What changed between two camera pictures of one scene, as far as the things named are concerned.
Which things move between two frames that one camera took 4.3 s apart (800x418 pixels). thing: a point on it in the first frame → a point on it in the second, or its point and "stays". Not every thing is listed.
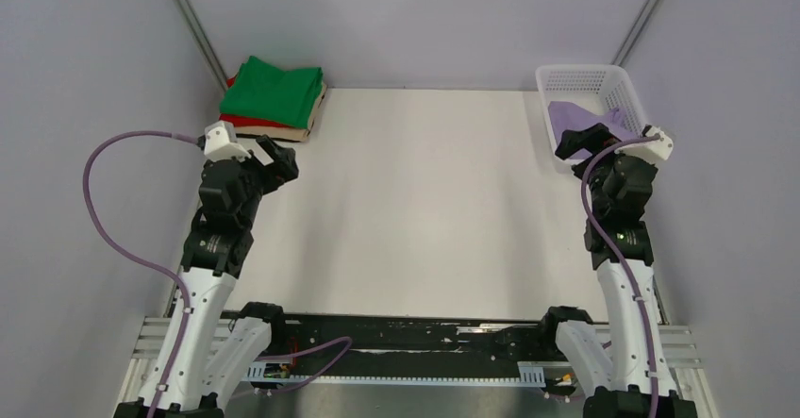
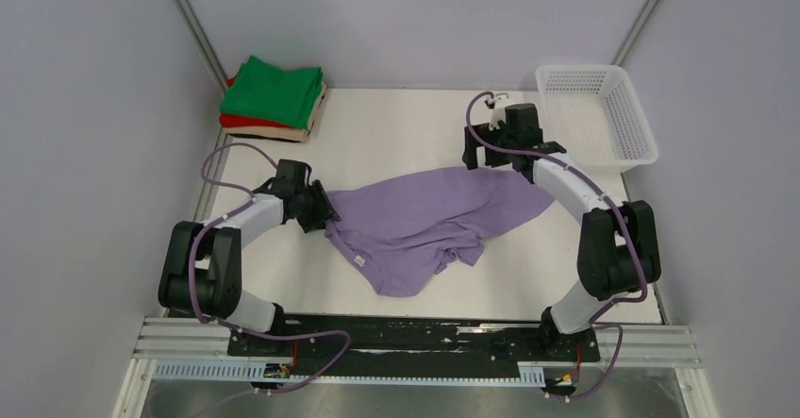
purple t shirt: [566, 117] → [397, 231]
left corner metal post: [195, 24] stays
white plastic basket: [601, 87] stays
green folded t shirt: [260, 90] stays
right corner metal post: [646, 11] stays
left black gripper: [285, 167] → [324, 209]
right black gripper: [590, 138] → [471, 157]
